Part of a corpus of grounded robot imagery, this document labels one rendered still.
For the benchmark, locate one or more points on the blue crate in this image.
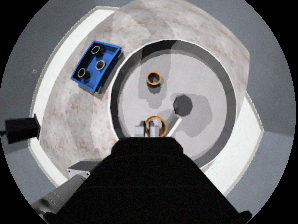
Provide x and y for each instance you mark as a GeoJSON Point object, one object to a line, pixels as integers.
{"type": "Point", "coordinates": [111, 55]}

